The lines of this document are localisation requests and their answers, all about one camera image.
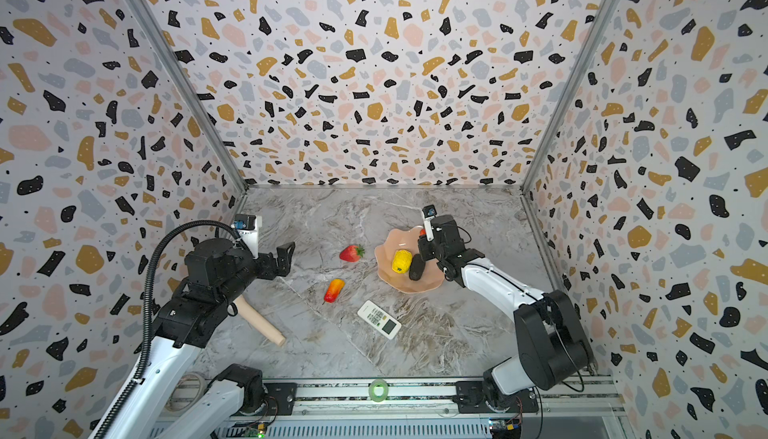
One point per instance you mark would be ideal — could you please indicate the red fake strawberry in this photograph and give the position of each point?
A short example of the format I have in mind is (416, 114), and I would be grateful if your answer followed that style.
(352, 253)

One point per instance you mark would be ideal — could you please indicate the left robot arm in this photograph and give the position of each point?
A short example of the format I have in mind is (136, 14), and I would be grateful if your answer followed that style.
(219, 271)

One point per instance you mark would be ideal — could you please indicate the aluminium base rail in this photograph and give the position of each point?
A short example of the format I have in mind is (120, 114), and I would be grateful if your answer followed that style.
(450, 407)

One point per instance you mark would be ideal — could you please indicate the green tape roll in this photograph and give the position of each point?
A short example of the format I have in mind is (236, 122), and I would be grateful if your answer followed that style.
(378, 390)

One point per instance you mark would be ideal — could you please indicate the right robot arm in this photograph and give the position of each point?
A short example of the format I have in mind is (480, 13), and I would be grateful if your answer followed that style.
(551, 343)

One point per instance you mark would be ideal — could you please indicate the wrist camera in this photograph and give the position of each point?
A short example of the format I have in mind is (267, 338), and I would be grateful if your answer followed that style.
(429, 212)
(247, 228)

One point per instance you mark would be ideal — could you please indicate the yellow fake lemon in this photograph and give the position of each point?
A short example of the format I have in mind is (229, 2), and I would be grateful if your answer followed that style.
(401, 261)

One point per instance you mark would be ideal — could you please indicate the pink fruit bowl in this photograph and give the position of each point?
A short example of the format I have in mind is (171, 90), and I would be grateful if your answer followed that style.
(397, 239)

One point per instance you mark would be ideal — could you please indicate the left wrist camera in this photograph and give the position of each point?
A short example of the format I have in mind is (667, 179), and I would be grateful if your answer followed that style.
(247, 228)

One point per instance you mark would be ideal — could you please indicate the white remote control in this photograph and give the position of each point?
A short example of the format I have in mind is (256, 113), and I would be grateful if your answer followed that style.
(382, 321)

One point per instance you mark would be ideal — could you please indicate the wooden rolling pin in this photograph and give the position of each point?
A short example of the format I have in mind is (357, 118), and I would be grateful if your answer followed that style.
(259, 322)

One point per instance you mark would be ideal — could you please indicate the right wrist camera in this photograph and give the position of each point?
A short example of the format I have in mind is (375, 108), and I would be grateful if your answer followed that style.
(429, 212)

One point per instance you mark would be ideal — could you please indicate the orange red fake fruit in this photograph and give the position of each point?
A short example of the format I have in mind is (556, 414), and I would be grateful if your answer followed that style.
(333, 291)

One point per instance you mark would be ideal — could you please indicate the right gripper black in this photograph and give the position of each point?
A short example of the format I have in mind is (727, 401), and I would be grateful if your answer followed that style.
(432, 247)

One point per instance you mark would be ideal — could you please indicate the dark fake avocado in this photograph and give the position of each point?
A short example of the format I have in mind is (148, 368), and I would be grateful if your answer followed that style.
(416, 268)

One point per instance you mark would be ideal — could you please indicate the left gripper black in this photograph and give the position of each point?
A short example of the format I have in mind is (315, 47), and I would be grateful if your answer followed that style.
(270, 270)

